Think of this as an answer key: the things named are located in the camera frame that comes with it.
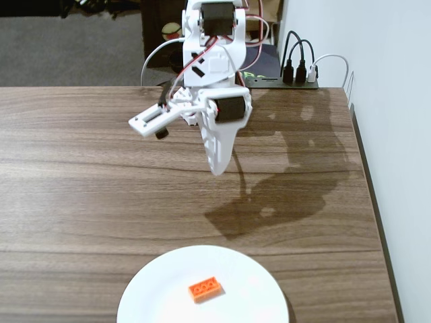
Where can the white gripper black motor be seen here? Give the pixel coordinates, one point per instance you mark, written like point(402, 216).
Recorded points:
point(229, 109)

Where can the orange lego block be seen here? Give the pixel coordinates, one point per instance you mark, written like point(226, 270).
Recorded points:
point(205, 291)

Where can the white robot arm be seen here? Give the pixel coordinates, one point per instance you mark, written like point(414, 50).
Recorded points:
point(215, 67)

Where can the white round plate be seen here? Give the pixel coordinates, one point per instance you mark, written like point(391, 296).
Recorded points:
point(161, 296)

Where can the black power strip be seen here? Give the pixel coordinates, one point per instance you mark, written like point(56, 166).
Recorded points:
point(269, 84)

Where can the navy bag green print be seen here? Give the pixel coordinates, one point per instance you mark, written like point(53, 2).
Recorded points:
point(266, 60)

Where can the round red white sticker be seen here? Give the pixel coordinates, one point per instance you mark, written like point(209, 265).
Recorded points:
point(171, 32)

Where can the black low furniture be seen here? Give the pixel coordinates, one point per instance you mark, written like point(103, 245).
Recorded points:
point(33, 6)

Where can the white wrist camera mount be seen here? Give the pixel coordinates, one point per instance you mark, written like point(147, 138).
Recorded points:
point(148, 119)

